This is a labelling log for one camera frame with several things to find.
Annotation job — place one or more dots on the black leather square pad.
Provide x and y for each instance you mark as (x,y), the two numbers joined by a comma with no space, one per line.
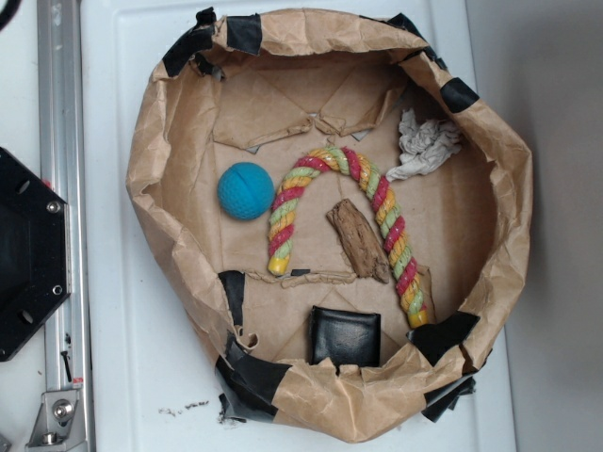
(345,337)

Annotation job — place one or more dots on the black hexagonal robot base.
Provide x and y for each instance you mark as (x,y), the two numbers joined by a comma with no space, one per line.
(34,260)

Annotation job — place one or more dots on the brown paper bag bin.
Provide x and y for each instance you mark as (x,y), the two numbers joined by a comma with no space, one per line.
(268,89)

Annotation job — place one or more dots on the multicolour twisted rope toy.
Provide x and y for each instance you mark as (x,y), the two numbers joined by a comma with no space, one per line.
(386,211)

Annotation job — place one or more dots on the aluminium extrusion rail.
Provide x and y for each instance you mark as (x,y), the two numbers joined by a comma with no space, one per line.
(67,331)

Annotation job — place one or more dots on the metal corner bracket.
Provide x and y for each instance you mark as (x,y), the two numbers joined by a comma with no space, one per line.
(60,423)

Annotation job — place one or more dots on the brown driftwood piece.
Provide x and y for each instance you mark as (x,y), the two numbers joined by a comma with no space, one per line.
(359,242)

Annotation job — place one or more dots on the crumpled white paper tissue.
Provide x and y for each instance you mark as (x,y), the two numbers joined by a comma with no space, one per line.
(424,146)

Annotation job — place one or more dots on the blue dimpled ball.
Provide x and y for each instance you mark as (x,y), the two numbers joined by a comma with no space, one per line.
(245,191)

